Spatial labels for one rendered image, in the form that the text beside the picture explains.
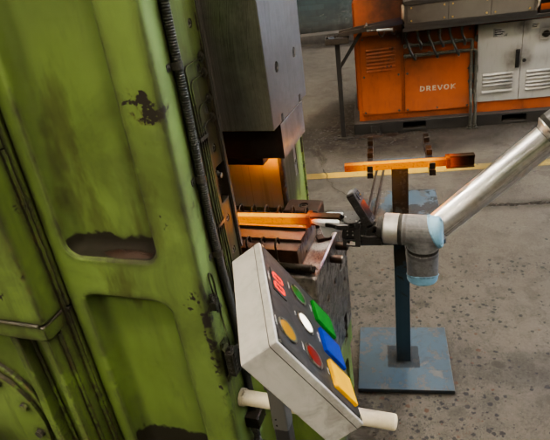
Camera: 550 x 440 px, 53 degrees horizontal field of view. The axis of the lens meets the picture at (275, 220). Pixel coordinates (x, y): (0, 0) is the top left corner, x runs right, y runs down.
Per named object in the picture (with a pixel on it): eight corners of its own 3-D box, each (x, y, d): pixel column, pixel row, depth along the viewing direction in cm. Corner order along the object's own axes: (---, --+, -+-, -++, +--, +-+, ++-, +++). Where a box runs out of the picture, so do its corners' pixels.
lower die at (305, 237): (316, 234, 178) (313, 211, 174) (299, 270, 162) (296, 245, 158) (200, 228, 192) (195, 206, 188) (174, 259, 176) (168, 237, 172)
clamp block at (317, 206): (325, 216, 188) (323, 199, 185) (319, 229, 181) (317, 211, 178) (292, 215, 192) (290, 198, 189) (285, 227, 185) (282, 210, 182)
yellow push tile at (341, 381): (350, 377, 113) (330, 357, 110) (358, 404, 107) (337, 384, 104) (343, 381, 114) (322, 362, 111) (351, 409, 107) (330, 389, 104)
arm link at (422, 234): (442, 257, 153) (443, 225, 148) (396, 253, 157) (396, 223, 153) (444, 239, 161) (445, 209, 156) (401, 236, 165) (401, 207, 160)
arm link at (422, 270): (436, 267, 170) (436, 233, 164) (440, 290, 160) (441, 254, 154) (404, 268, 172) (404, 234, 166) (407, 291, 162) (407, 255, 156)
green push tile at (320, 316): (330, 317, 131) (312, 298, 128) (337, 338, 124) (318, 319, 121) (324, 321, 131) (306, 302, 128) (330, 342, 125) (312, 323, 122)
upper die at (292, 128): (305, 131, 161) (301, 99, 156) (285, 158, 145) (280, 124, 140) (179, 132, 175) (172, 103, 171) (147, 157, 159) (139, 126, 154)
